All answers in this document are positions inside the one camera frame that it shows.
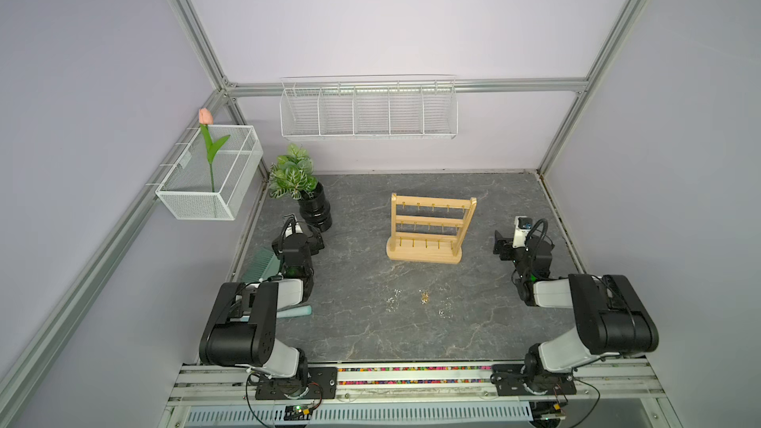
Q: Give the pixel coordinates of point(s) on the black plant pot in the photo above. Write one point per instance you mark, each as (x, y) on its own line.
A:
(315, 209)

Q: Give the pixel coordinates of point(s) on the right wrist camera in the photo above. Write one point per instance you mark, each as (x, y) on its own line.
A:
(522, 227)

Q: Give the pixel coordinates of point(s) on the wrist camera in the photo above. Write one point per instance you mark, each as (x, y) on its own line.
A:
(522, 227)
(298, 227)

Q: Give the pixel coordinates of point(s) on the wooden jewelry display stand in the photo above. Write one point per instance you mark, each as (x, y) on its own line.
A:
(429, 230)

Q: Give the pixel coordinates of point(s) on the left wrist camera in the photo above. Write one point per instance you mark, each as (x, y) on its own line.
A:
(298, 227)

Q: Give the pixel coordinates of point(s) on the white cable duct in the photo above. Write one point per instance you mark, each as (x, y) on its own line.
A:
(337, 414)

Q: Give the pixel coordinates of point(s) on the teal dustpan brush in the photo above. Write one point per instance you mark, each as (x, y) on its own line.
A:
(265, 264)

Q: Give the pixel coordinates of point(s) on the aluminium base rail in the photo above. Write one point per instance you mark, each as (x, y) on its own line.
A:
(477, 381)

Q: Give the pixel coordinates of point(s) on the pink artificial tulip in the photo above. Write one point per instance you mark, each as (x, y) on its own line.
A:
(212, 146)

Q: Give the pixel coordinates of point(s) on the green artificial potted plant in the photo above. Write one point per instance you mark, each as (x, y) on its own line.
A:
(292, 175)

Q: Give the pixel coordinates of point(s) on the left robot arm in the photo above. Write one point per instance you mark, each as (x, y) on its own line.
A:
(241, 331)

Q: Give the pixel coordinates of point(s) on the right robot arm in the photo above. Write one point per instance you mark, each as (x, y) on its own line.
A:
(610, 320)

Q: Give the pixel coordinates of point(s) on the white wire wall shelf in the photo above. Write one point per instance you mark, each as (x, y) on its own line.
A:
(369, 107)

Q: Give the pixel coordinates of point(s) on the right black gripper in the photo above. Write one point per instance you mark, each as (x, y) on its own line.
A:
(504, 247)

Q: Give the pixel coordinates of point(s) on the white mesh wall basket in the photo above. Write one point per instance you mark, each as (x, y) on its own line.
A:
(185, 189)

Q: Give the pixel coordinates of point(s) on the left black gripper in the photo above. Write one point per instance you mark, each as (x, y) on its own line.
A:
(306, 233)

